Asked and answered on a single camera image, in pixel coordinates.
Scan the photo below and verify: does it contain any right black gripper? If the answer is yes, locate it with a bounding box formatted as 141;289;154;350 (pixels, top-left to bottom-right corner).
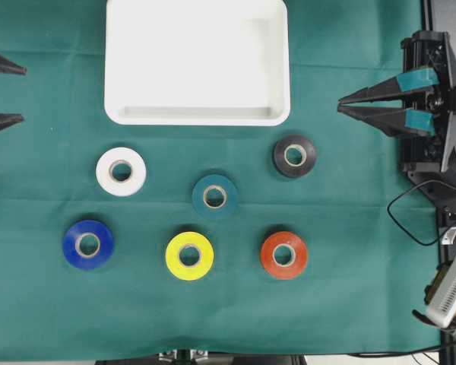
337;30;456;173

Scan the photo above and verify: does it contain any white tape roll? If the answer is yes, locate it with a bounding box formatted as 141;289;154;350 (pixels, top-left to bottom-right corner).
96;147;147;197

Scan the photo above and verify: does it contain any black tape roll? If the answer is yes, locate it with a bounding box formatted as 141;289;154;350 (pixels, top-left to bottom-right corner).
273;135;317;179

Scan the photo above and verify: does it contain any blue tape roll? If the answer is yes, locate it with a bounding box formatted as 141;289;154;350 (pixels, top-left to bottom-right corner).
62;220;115;271

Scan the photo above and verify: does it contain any red tape roll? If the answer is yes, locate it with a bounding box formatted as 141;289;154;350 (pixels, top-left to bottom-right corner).
260;231;309;280

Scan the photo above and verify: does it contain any green tape roll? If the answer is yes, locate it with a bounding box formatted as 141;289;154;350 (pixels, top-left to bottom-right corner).
192;174;238;219

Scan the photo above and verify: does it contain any yellow tape roll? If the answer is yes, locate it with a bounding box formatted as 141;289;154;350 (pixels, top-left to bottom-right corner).
165;231;214;281

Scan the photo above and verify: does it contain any green table cloth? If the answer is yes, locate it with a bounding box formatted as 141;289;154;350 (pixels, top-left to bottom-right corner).
0;1;439;361

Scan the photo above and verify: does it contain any white plastic tray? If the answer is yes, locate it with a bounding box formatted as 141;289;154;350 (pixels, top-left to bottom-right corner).
104;1;291;126

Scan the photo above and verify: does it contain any white perforated device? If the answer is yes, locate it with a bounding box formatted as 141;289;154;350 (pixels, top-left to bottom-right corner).
426;256;456;329

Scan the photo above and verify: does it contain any black camera cable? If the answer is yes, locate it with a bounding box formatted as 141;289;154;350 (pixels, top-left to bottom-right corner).
387;179;456;246

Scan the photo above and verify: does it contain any white bracket clip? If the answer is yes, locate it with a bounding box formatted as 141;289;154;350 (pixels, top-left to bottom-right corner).
441;227;456;246

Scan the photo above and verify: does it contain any bottom metal camera mount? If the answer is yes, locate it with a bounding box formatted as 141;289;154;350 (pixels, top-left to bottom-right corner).
158;349;209;364

